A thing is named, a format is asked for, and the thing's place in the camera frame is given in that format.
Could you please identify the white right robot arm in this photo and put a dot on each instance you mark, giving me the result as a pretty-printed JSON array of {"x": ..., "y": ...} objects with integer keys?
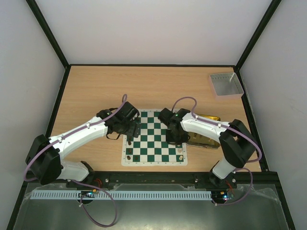
[{"x": 237, "y": 143}]

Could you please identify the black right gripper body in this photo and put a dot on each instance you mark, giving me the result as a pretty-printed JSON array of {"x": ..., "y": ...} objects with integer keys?
[{"x": 176, "y": 138}]

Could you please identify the yellow transparent piece tray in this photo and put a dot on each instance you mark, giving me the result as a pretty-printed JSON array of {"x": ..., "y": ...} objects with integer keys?
[{"x": 204, "y": 141}]

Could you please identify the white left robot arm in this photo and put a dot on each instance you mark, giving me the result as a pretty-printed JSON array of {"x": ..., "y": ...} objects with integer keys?
[{"x": 46, "y": 157}]

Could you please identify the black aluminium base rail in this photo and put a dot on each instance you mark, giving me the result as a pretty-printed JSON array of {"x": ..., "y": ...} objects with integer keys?
[{"x": 201, "y": 180}]

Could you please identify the grey metal tin box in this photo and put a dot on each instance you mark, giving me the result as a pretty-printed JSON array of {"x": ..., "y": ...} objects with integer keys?
[{"x": 225, "y": 86}]

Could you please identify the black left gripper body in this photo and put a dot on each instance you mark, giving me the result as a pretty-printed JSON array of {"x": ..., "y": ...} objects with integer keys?
[{"x": 130, "y": 132}]

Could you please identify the black cage frame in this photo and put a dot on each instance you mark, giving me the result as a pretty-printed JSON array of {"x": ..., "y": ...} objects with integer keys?
[{"x": 264, "y": 177}]

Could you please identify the light blue slotted cable duct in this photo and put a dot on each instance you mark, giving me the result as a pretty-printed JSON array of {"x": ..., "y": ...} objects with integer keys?
[{"x": 121, "y": 195}]

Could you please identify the green white chess board mat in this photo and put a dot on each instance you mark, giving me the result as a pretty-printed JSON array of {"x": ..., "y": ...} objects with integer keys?
[{"x": 151, "y": 145}]

